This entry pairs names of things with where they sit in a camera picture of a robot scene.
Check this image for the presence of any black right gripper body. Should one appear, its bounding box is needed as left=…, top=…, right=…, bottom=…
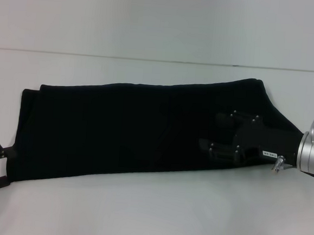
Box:
left=230, top=112, right=306, bottom=172

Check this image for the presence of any black shirt with FREE print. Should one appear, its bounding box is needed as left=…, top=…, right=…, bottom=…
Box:
left=5, top=60, right=309, bottom=207

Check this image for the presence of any right arm cable with plug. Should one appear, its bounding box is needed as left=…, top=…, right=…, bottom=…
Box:
left=271, top=155, right=298, bottom=175

